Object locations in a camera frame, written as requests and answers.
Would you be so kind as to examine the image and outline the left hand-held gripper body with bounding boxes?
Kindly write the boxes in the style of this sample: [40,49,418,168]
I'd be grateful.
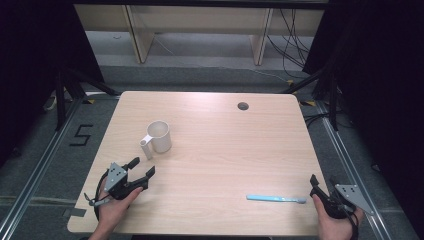
[103,162,150,201]

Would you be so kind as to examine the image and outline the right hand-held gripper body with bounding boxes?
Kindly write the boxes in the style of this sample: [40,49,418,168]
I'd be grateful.
[310,183,375,220]

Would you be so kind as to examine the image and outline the white cup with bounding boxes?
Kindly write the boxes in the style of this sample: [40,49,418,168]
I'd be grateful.
[139,119,173,161]

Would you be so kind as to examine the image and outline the light blue toothbrush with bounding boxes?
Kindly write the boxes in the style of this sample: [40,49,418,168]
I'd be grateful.
[245,194,308,205]

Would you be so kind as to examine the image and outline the person's right hand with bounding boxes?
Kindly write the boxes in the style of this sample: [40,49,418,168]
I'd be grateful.
[312,194,365,240]

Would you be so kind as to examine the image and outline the person's left hand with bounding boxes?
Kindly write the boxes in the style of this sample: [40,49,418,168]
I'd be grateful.
[95,186,144,234]

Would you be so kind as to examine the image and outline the grey tape piece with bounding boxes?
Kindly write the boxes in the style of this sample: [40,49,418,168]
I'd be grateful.
[62,207,87,219]

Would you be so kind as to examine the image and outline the black metal stand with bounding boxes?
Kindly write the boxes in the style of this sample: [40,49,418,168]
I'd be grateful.
[54,68,121,132]
[281,68,341,132]

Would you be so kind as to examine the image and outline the black curtain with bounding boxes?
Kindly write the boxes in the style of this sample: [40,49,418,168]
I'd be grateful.
[0,0,105,168]
[303,0,424,231]

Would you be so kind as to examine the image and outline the wooden shelf unit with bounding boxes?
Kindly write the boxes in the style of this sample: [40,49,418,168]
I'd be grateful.
[73,3,326,66]

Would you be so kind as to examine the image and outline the left hand-held gripper black cable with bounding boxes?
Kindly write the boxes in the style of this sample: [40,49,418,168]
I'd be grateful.
[94,168,112,222]

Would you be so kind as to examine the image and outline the hand-held gripper black cable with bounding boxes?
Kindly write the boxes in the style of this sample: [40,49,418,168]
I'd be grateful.
[94,168,112,222]
[344,206,360,240]

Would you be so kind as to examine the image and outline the aluminium floor rail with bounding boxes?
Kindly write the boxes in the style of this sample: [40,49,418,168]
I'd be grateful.
[316,99,394,240]
[0,96,84,240]

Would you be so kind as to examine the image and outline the right hand-held gripper black cable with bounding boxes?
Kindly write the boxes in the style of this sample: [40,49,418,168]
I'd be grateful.
[344,206,360,240]

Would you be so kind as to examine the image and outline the grey cable plug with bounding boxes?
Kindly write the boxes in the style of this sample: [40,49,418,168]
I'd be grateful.
[83,192,113,208]

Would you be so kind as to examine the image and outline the black floor cables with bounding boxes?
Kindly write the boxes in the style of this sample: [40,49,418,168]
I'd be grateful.
[303,112,354,130]

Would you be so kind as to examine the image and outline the bundle of black cables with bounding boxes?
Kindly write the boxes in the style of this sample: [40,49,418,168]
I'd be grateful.
[266,8,313,80]

